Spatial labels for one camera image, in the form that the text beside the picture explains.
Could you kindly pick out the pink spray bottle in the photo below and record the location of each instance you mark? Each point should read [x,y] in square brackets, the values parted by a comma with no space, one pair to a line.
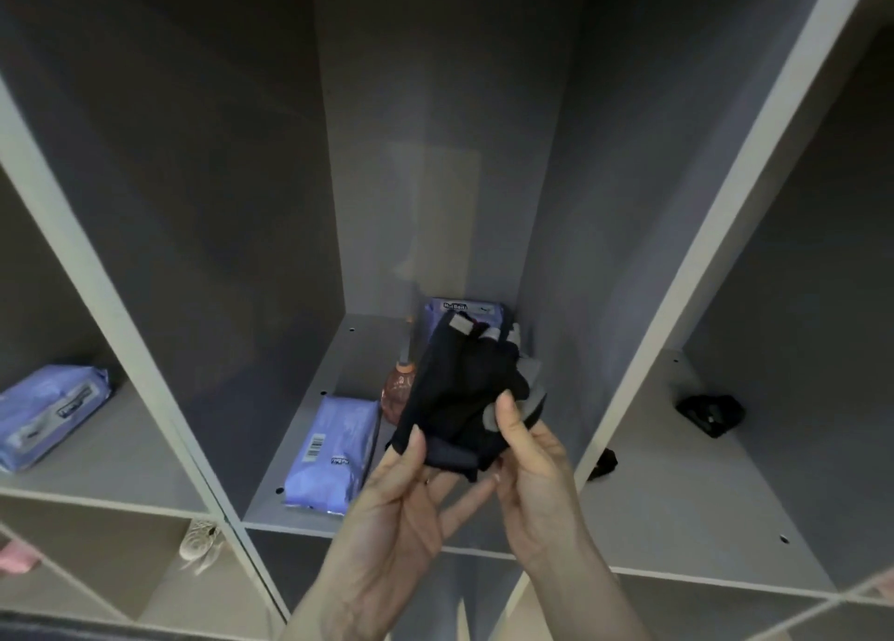
[398,390]

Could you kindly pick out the grey cubby shelf unit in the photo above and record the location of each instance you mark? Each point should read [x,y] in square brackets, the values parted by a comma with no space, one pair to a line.
[209,172]

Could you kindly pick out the grey white sneaker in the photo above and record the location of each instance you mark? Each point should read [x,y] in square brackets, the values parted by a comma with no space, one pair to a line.
[199,544]

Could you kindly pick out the pink tumbler bottle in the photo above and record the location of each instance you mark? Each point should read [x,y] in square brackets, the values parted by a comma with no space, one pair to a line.
[17,558]

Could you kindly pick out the person's left hand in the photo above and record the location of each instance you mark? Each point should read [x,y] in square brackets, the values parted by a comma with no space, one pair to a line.
[391,536]

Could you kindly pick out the person's right hand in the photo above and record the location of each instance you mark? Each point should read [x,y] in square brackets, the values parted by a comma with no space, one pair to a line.
[541,501]

